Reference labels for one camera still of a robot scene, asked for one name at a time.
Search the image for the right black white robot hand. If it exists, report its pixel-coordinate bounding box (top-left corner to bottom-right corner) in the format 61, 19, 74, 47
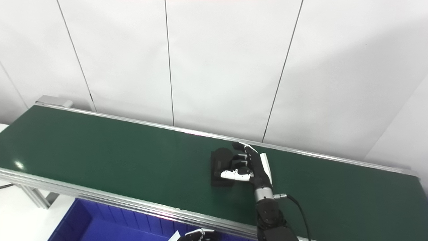
220, 142, 273, 190

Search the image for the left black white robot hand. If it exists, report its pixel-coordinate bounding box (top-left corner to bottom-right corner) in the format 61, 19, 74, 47
169, 229, 221, 241

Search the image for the black cylinder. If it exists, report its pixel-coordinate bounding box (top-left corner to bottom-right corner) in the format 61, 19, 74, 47
210, 148, 253, 187

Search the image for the blue plastic bin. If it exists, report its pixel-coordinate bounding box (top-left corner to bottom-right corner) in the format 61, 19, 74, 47
47, 197, 249, 241

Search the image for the green conveyor belt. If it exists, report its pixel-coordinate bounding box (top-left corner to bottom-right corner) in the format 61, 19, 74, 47
0, 95, 428, 241
0, 105, 428, 241

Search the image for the aluminium conveyor leg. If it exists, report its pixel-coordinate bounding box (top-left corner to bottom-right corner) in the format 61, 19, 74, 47
18, 184, 61, 209

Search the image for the grey conveyor end housing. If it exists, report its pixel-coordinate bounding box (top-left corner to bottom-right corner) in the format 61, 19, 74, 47
34, 95, 73, 108

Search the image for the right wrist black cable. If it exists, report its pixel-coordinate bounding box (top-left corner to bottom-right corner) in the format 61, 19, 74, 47
273, 193, 311, 241

